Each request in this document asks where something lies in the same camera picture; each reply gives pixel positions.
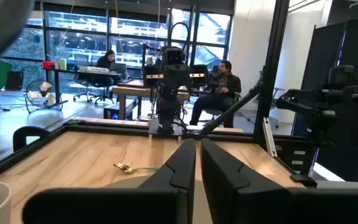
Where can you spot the floor fan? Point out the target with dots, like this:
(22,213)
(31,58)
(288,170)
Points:
(43,95)

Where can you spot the black frame post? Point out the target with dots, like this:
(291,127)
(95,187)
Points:
(270,62)

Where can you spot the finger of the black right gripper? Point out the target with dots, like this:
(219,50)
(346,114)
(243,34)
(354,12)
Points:
(199,80)
(153,81)

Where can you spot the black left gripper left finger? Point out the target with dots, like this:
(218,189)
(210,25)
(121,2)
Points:
(166,202)

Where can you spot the wooden top table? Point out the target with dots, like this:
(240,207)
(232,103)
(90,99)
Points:
(135,91)

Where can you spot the large glass window wall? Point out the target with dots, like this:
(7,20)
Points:
(82,43)

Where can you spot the dark laptop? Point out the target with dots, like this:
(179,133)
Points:
(118,68)

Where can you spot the black diagonal frame brace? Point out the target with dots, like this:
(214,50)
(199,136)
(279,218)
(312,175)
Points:
(228,112)

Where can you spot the black curved chair back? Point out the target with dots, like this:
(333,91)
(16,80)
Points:
(20,137)

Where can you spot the black table edge frame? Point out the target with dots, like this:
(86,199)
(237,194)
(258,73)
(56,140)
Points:
(42,141)

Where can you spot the white background cup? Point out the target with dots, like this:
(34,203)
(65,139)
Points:
(149,60)

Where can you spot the black box with white labels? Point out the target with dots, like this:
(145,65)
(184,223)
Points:
(287,155)

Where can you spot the white flat box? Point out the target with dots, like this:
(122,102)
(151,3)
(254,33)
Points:
(93,69)

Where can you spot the seated person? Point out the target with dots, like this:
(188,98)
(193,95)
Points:
(219,96)

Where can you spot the black clamp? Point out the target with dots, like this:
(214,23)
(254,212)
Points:
(303,180)

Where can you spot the black floor box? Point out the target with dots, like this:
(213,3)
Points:
(14,81)

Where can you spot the pale green cylinder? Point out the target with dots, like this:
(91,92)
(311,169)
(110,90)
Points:
(63,64)

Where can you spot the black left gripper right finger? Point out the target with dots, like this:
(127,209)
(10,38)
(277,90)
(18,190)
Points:
(228,199)

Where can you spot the red box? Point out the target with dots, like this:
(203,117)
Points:
(48,65)

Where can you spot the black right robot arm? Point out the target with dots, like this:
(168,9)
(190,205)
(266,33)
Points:
(169,105)

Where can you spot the black computer tower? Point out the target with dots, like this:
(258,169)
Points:
(115,112)

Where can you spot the person at laptop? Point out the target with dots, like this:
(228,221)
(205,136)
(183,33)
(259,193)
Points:
(104,67)

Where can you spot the black office chair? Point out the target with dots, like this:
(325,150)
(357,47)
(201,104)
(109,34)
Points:
(104,93)

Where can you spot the black mounted equipment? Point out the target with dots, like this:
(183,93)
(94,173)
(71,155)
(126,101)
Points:
(340,102)

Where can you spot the black room divider panel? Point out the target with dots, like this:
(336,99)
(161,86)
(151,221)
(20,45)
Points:
(322,56)

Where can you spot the silver aluminium bracket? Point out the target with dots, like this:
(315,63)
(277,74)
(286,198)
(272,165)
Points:
(269,140)

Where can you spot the grey office chair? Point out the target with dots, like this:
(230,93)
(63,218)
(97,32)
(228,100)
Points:
(81,60)

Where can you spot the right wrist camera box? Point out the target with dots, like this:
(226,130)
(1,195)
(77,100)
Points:
(173,56)

